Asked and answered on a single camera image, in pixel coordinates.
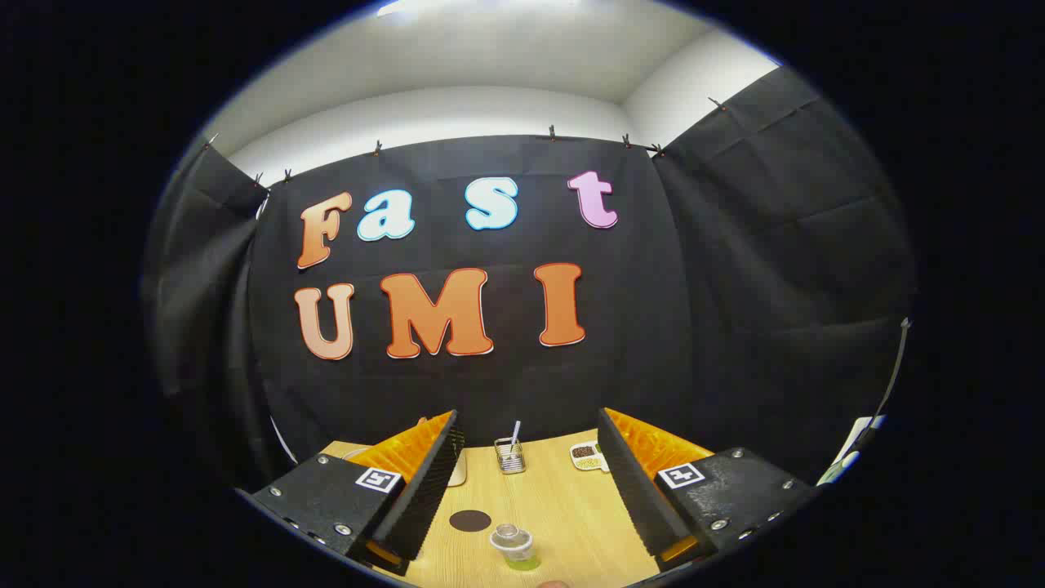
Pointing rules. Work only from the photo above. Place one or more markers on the wooden table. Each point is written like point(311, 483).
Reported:
point(563, 506)

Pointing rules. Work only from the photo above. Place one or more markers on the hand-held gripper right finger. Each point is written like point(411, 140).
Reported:
point(633, 490)

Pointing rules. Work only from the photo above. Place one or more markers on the white toaster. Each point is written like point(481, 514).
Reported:
point(458, 472)

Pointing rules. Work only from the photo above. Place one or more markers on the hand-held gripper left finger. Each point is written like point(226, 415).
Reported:
point(424, 498)

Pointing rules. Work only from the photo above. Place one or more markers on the clear plastic juice bottle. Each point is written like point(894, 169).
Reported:
point(514, 547)

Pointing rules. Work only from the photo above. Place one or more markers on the white divided dish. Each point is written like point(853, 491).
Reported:
point(586, 457)

